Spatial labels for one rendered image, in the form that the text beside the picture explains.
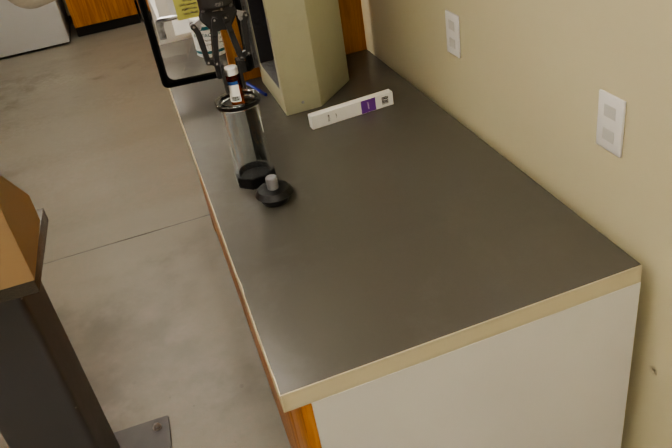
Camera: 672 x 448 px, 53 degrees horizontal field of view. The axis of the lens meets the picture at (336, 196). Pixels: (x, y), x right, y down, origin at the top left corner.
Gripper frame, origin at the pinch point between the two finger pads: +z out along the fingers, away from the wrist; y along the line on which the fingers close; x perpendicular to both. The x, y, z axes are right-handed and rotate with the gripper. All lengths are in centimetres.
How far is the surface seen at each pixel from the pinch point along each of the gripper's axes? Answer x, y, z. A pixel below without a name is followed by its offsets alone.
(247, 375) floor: 33, -16, 122
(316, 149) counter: 7.1, 18.3, 28.2
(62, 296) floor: 118, -82, 121
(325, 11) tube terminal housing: 40, 36, 2
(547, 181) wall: -37, 60, 30
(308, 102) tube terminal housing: 32.4, 24.2, 25.5
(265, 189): -12.0, 0.1, 24.7
